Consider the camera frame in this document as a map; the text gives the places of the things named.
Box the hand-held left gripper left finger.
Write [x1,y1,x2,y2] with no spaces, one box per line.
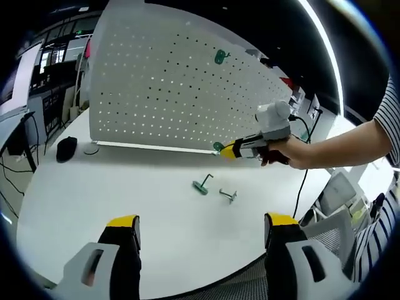
[62,214,142,300]

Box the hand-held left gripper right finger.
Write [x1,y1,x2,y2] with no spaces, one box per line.
[264,212,356,300]

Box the grey metal hook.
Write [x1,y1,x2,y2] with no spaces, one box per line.
[219,187,238,206]

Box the white perforated mounting plate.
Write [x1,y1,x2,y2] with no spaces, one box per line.
[83,0,293,156]

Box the person's right hand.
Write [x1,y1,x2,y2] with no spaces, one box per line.
[257,136,309,171]

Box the black mesh chair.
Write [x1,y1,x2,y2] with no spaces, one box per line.
[218,252,268,300]

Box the ceiling light strip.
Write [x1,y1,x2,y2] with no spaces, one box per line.
[296,0,346,116]

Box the grey office chair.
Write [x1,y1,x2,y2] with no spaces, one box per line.
[299,171,359,281]

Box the black computer mouse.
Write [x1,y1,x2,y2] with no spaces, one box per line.
[56,136,78,163]

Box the side desk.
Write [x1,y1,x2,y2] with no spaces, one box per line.
[0,111,40,173]

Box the large display screen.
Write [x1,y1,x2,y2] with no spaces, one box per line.
[0,42,43,115]

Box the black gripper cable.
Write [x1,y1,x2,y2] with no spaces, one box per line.
[291,115,314,219]

